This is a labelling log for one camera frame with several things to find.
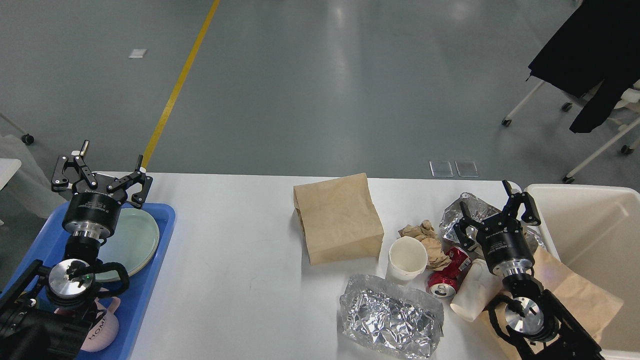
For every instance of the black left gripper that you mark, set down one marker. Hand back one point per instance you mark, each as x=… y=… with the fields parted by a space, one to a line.
x=96 y=213

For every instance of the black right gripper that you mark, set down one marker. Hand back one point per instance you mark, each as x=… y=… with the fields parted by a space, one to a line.
x=504 y=247

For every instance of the green plate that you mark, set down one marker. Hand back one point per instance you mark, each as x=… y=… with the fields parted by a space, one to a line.
x=135 y=237

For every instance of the brown paper bag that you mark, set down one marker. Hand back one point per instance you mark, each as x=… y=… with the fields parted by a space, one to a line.
x=592 y=306
x=338 y=219

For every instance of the foil tray front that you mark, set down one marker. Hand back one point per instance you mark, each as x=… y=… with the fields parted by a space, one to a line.
x=400 y=321

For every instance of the pink mug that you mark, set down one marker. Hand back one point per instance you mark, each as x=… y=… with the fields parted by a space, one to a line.
x=105 y=329

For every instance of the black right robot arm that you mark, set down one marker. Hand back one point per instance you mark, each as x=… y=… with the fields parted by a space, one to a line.
x=530 y=318

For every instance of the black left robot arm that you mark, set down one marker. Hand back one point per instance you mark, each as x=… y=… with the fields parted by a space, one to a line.
x=47 y=313

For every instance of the crumpled foil back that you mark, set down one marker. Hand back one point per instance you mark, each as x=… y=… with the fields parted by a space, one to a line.
x=479 y=210

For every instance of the pink plate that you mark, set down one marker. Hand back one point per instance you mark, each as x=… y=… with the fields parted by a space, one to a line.
x=142 y=265

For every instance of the white paper cup lying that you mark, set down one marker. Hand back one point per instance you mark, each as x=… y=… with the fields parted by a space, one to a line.
x=478 y=288

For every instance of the crumpled brown paper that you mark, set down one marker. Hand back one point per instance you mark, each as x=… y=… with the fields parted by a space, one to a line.
x=427 y=236

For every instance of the blue plastic tray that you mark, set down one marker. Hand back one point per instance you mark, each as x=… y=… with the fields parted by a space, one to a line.
x=49 y=245

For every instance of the crushed red soda can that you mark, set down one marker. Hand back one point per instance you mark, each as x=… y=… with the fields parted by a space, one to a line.
x=445 y=283

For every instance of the white furniture at left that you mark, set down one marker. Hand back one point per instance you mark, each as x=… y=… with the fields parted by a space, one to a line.
x=29 y=185

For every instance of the white paper cup upright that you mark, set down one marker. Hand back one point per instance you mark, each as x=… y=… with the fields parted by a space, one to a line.
x=407 y=259

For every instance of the white plastic bin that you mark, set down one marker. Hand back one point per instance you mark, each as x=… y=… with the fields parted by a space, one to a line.
x=595 y=231

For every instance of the black jacket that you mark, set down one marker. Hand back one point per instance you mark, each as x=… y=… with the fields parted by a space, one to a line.
x=596 y=48

